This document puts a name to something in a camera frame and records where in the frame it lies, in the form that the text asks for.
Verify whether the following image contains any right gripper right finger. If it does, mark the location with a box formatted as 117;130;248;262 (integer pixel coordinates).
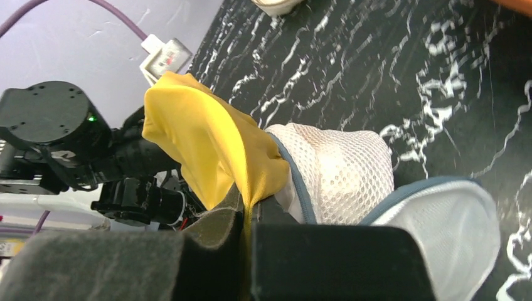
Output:
250;197;435;300

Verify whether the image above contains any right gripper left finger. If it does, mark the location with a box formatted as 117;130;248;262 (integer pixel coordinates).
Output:
1;187;243;300

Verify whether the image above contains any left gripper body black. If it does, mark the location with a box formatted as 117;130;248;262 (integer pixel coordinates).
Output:
91;107;180;184

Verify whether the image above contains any yellow bra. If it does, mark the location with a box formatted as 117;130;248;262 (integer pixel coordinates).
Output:
142;72;289;230

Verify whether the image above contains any grey-trim mesh laundry bag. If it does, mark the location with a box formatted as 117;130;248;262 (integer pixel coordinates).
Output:
267;123;501;300

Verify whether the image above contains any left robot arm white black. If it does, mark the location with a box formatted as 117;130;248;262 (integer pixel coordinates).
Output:
1;81;178;195

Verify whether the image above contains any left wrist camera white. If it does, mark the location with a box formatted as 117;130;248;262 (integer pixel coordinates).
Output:
139;34;193;86

